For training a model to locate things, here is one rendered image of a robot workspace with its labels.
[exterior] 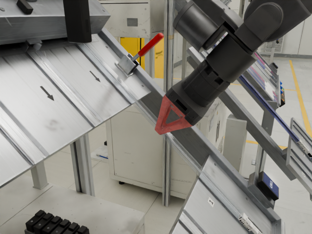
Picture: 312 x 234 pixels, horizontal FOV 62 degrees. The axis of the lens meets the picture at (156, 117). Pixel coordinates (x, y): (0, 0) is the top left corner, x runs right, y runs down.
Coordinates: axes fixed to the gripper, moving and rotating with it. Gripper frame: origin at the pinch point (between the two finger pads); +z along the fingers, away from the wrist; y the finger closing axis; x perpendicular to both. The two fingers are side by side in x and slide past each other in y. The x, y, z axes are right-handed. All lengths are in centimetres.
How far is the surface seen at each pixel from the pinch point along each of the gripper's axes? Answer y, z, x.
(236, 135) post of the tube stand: -36.9, 5.0, 17.7
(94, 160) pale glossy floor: -111, 135, -21
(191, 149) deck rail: -8.2, 3.4, 7.8
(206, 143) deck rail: -8.2, -0.1, 8.9
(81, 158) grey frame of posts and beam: -10.8, 32.5, -9.9
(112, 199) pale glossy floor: -76, 111, 10
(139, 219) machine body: -7.7, 29.4, 12.8
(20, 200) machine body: -1, 52, -14
